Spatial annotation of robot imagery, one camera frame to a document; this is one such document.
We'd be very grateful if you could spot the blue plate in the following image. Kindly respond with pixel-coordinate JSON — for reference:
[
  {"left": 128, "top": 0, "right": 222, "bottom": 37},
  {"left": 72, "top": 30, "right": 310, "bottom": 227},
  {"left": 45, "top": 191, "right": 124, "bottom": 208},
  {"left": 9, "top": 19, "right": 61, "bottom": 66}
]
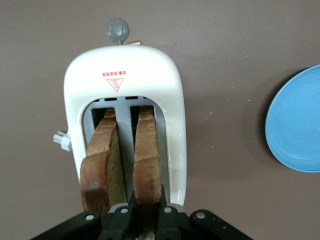
[{"left": 264, "top": 64, "right": 320, "bottom": 173}]

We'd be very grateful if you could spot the brown bread slice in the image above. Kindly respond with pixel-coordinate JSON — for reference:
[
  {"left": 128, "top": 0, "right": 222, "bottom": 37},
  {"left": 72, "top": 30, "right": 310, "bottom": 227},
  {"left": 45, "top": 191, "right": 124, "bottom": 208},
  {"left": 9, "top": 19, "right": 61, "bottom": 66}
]
[
  {"left": 79, "top": 107, "right": 128, "bottom": 218},
  {"left": 132, "top": 106, "right": 163, "bottom": 240}
]

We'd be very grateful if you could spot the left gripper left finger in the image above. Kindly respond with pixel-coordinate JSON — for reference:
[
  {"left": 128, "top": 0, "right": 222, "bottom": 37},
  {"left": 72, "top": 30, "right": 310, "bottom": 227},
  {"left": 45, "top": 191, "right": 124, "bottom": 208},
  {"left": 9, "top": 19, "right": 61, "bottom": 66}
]
[{"left": 31, "top": 191, "right": 138, "bottom": 240}]

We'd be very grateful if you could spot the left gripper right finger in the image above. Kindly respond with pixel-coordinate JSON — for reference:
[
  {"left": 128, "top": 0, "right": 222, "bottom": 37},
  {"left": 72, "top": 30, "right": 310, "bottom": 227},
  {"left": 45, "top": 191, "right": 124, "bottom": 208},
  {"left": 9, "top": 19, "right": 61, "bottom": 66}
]
[{"left": 156, "top": 184, "right": 253, "bottom": 240}]

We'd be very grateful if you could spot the white toaster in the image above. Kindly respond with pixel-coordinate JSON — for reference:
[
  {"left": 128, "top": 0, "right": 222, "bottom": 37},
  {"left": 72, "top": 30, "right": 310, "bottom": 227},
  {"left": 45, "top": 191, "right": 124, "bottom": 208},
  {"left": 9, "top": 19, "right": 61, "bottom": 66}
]
[{"left": 53, "top": 17, "right": 188, "bottom": 213}]

